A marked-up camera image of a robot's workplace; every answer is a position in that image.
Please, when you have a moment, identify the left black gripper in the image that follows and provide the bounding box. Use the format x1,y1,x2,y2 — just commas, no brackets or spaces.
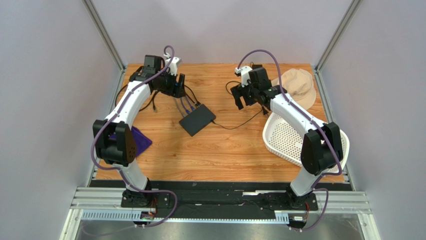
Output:
154,68,186,99

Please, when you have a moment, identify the black network switch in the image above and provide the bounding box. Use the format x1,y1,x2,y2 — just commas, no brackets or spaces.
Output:
179,104,216,137

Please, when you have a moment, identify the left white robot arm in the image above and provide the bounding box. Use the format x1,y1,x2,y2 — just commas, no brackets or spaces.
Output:
91,53,185,208

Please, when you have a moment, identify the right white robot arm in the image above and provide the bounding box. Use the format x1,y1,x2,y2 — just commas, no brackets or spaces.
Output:
230,65,344,209

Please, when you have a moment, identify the purple cloth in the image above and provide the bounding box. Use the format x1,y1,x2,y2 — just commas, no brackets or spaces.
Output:
107,123,152,161

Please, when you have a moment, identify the beige bucket hat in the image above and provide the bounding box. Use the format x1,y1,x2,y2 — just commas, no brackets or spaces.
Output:
281,68,317,110

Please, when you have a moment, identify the white perforated plastic basket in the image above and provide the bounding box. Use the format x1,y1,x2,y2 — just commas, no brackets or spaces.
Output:
262,111,351,174

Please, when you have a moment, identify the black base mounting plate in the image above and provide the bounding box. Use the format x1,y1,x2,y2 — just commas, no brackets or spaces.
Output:
89,179,354,221

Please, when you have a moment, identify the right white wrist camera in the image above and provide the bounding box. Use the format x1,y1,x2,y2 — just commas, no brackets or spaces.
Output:
234,65,253,88

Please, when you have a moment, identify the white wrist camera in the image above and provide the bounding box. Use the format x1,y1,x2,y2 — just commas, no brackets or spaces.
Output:
165,57,182,76
234,65,253,88

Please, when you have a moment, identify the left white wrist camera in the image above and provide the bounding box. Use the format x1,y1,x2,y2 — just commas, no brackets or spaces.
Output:
165,57,182,76

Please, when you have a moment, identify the black ethernet cable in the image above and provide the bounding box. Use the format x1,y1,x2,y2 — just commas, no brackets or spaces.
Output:
114,83,201,113

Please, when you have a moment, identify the aluminium frame rail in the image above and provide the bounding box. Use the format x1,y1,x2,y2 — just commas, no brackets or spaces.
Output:
62,187,380,240

